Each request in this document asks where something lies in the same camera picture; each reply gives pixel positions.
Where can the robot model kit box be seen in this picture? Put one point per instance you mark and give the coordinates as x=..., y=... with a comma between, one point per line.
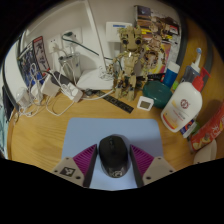
x=31, y=61

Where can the white wall-mounted box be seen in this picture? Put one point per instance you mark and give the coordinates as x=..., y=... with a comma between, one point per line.
x=115, y=31

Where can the blue tube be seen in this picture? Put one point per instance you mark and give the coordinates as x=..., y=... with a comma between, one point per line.
x=171, y=75

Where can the red snack packet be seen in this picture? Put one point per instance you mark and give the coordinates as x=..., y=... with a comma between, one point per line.
x=208, y=130

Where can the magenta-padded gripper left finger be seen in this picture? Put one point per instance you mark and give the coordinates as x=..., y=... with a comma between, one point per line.
x=80, y=165

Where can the clear plastic lidded cup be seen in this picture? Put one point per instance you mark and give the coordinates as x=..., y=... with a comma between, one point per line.
x=22, y=97

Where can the black ruler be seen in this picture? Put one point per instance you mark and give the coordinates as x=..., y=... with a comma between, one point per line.
x=116, y=102

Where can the light blue mouse pad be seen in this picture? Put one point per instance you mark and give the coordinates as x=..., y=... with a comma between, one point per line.
x=113, y=126

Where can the black computer mouse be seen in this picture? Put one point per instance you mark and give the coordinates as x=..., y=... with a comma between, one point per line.
x=114, y=156

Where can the white wall socket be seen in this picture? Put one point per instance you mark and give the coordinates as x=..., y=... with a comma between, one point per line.
x=54, y=44
x=72, y=38

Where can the small white desk clock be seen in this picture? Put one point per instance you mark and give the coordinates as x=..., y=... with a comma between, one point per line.
x=145, y=104

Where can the white power strip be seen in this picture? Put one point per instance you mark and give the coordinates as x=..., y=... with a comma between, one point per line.
x=71, y=91

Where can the brown brick-built tree figure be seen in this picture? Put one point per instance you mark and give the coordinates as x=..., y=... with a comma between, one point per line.
x=128, y=63

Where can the black power adapter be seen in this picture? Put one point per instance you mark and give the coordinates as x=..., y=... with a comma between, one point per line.
x=61, y=77

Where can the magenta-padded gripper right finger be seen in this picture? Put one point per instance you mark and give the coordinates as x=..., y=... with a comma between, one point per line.
x=148, y=165

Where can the green round container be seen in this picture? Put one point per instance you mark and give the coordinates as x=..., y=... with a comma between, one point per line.
x=157, y=94

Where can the white red-capped lotion bottle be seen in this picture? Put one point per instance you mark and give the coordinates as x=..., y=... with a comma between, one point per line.
x=181, y=108

